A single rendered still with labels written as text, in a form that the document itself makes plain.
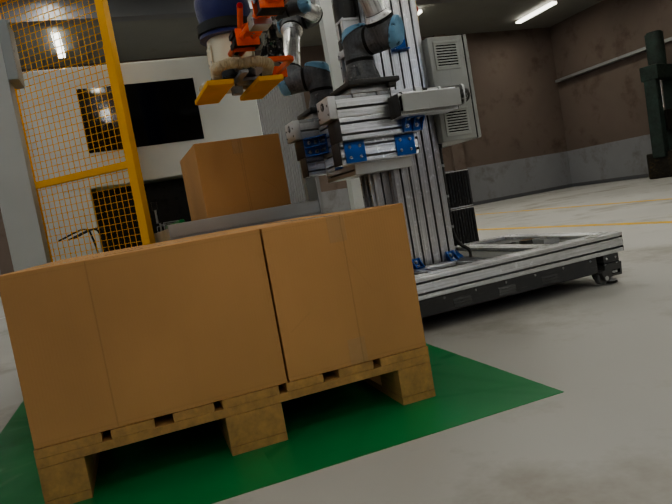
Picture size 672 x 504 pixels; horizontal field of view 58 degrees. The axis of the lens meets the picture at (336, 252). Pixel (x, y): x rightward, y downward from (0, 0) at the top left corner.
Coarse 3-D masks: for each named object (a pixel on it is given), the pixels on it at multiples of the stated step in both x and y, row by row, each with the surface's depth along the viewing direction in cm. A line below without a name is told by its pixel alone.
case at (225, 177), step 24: (216, 144) 275; (240, 144) 278; (264, 144) 282; (192, 168) 288; (216, 168) 275; (240, 168) 279; (264, 168) 282; (192, 192) 304; (216, 192) 275; (240, 192) 279; (264, 192) 283; (288, 192) 287; (192, 216) 322; (216, 216) 275
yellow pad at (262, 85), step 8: (256, 80) 226; (264, 80) 225; (272, 80) 226; (280, 80) 229; (248, 88) 239; (256, 88) 236; (264, 88) 238; (272, 88) 241; (240, 96) 254; (248, 96) 248; (256, 96) 251; (264, 96) 254
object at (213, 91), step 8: (216, 80) 218; (224, 80) 219; (232, 80) 220; (208, 88) 222; (216, 88) 224; (224, 88) 226; (200, 96) 234; (208, 96) 235; (216, 96) 238; (200, 104) 248
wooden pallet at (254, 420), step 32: (416, 352) 165; (288, 384) 154; (320, 384) 157; (384, 384) 176; (416, 384) 165; (160, 416) 152; (192, 416) 147; (224, 416) 149; (256, 416) 152; (64, 448) 138; (96, 448) 140; (256, 448) 152; (64, 480) 138
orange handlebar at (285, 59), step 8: (272, 0) 176; (280, 0) 177; (248, 32) 201; (256, 32) 202; (272, 56) 246; (280, 56) 247; (288, 56) 248; (280, 64) 262; (288, 64) 256; (280, 72) 268
